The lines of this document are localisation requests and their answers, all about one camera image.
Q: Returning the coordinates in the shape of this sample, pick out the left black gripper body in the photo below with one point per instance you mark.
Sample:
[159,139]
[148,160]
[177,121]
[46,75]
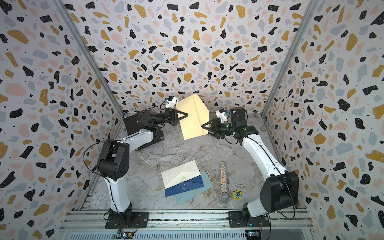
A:
[168,117]

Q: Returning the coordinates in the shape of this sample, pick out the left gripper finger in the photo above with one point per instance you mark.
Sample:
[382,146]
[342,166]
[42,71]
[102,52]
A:
[177,121]
[182,114]

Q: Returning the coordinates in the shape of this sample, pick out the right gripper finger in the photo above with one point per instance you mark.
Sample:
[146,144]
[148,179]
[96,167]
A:
[209,132]
[208,126]

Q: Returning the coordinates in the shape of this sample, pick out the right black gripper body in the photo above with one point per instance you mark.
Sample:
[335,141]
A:
[222,130]

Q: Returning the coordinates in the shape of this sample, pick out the yellow envelope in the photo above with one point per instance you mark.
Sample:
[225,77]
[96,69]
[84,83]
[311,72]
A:
[198,114]

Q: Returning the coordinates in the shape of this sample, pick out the cream white envelope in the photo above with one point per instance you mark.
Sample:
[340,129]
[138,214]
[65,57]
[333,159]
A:
[180,174]

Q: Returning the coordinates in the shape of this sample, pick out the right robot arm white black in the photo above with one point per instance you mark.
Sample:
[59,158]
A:
[281,187]

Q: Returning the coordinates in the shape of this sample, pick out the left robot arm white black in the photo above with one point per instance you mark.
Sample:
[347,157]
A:
[113,165]

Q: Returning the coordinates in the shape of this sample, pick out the dark blue envelope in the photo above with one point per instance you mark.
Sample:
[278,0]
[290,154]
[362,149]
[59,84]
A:
[192,184]

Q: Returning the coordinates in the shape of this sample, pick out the light blue envelope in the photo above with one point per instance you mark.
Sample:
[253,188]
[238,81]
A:
[185,197]

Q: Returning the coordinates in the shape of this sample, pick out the black box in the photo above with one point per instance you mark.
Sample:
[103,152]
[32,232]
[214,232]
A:
[143,130]

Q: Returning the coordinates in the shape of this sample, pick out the glitter tube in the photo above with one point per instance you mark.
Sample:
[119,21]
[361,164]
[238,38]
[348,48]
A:
[224,196]

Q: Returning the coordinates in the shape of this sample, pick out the small circuit board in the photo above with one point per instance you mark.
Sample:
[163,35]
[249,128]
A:
[124,235]

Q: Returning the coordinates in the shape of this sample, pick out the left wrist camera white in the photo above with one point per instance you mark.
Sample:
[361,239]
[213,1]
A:
[171,102]

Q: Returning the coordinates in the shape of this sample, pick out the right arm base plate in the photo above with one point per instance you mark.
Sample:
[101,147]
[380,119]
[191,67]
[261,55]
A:
[240,219]

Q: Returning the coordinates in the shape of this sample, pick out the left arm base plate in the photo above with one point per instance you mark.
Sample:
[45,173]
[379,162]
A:
[127,220]

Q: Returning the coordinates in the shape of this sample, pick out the aluminium rail frame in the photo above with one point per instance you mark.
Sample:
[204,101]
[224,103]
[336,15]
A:
[187,225]

